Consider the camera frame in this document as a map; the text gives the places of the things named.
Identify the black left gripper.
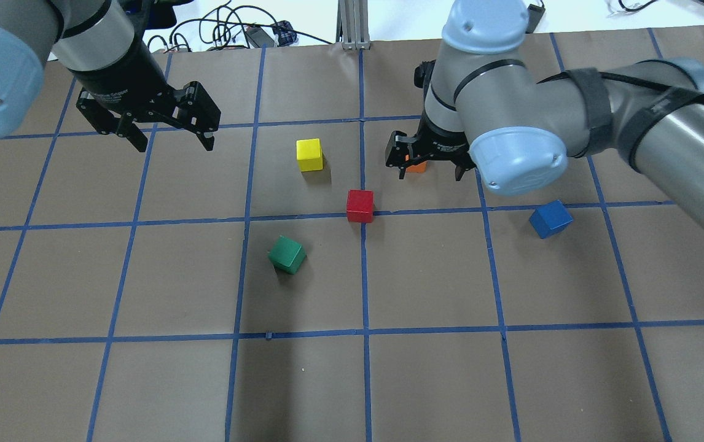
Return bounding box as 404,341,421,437
71,43,222,153

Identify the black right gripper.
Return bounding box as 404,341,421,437
386,113,477,182

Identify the red wooden block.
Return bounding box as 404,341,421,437
346,188,375,223

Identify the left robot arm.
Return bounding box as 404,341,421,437
0,1,222,153

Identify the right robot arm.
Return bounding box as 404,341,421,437
384,1,704,229

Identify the orange wooden block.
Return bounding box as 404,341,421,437
405,160,428,174

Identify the yellow wooden block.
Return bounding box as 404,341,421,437
295,138,324,173

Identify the blue wooden block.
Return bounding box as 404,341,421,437
529,200,574,239

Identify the green wooden block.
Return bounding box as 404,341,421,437
268,236,307,275

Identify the black power adapter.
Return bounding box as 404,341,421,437
525,3,546,34

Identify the aluminium frame post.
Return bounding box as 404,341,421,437
336,1,371,51

